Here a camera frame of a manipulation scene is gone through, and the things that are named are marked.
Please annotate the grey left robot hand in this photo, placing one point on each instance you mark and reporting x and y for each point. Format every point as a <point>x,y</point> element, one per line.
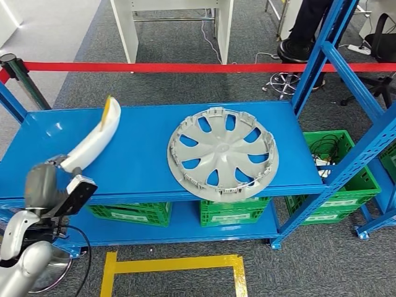
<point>41,186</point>

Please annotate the white trim part yellow strip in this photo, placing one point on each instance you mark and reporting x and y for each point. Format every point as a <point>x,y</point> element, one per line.
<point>93,143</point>

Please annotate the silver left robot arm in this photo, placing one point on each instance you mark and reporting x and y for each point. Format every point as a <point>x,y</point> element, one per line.
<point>28,262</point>

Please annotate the blue metal shelf rack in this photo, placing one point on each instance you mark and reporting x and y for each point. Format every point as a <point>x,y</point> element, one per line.
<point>148,135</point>
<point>382,192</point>

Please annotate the green plastic crate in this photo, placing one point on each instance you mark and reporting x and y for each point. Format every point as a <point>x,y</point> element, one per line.
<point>130,214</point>
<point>231,212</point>
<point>390,162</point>
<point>358,192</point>

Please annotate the red barrier belt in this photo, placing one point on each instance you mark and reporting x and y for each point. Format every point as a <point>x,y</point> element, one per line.
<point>155,67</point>
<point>3,77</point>

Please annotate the white desk with metal bar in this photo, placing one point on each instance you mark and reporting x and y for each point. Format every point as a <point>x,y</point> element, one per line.
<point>130,37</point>

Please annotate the grey plastic wheel hubcap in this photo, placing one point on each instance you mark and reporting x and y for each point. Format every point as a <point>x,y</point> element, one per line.
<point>222,153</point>

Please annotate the black stool chrome base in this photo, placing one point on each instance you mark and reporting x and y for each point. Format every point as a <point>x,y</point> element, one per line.
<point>293,53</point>

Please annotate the white power adapter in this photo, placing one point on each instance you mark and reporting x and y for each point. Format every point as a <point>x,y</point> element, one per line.
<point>321,164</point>

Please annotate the white table metal legs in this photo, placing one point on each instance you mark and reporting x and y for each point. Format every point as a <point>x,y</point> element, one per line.
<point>293,16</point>

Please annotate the white power strip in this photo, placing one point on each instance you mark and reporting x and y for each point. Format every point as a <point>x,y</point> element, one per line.
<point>360,49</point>

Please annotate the black office chair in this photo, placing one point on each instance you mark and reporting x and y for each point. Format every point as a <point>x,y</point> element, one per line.
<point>382,45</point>

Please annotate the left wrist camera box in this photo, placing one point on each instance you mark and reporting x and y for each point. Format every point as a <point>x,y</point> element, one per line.
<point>77,198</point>

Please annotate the dark stanchion post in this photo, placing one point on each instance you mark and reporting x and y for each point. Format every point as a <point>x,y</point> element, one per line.
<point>28,87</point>

